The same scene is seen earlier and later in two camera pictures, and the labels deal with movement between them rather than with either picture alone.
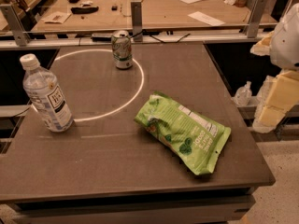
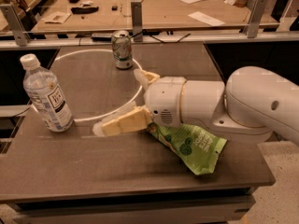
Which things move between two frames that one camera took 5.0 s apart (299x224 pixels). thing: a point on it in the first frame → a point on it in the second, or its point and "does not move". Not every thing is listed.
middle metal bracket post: [136, 21] does not move
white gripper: [286, 46] → [164, 99]
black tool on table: [84, 10] does not move
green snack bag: [197, 140] does not move
